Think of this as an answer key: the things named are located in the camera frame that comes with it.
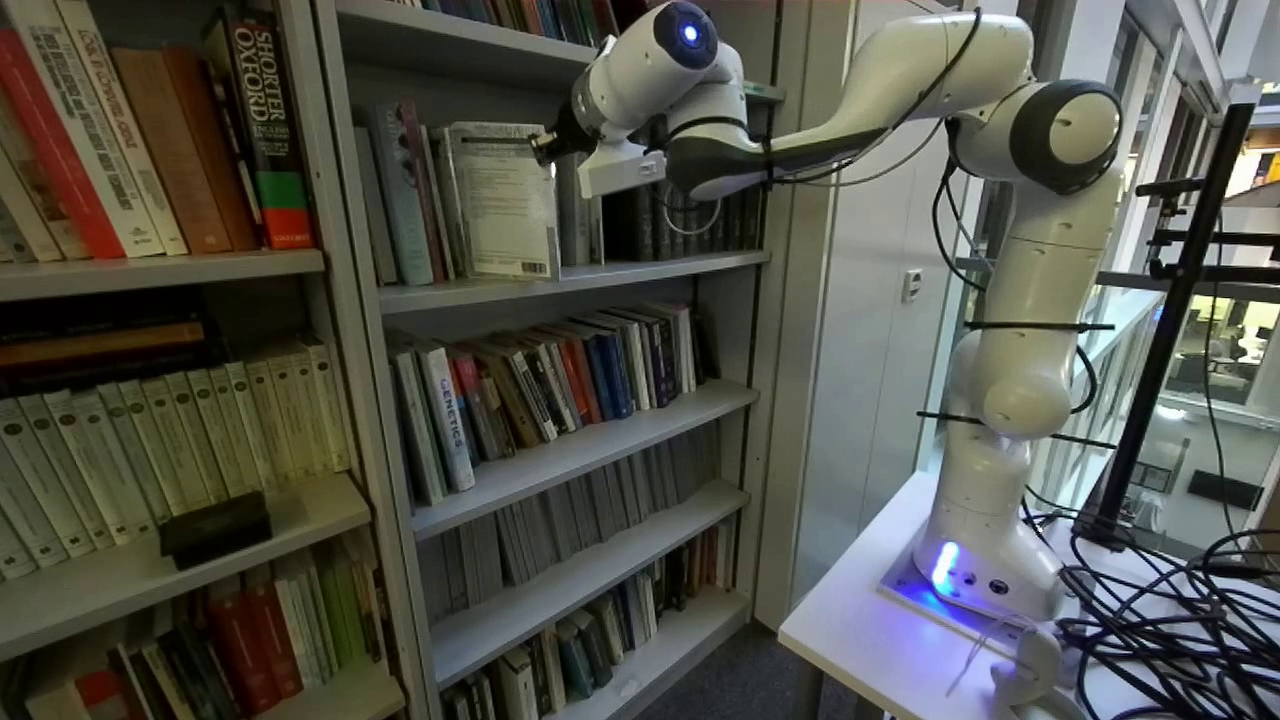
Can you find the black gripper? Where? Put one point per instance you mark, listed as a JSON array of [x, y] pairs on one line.
[[560, 137]]

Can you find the white patterned journal booklet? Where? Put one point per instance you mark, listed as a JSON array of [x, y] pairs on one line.
[[506, 197]]

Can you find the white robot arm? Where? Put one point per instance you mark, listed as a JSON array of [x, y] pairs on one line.
[[665, 100]]

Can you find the dark book row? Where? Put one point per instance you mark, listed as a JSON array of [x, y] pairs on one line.
[[656, 224]]

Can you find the maroon Horizonte German book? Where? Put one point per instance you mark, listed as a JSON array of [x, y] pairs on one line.
[[427, 188]]

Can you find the light blue tall book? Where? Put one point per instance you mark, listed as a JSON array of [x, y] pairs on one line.
[[401, 197]]

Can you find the colourful book row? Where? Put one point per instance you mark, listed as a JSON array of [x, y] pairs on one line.
[[476, 400]]

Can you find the black green red book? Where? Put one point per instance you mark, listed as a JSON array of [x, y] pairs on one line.
[[245, 55]]

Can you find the brown hardcover book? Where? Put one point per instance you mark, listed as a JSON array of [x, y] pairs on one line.
[[190, 150]]

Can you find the red hardcover book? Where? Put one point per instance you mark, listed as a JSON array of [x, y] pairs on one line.
[[55, 150]]

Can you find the black lying book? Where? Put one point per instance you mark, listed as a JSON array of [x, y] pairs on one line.
[[215, 531]]

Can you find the grey metal bookshelf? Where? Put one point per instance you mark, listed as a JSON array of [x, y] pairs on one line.
[[590, 574]]

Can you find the grey neighbouring bookshelf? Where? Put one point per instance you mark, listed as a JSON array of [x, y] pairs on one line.
[[281, 628]]

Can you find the white volume row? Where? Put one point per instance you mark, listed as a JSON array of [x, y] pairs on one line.
[[106, 466]]

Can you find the black tripod stand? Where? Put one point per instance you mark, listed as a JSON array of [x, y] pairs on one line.
[[1173, 295]]

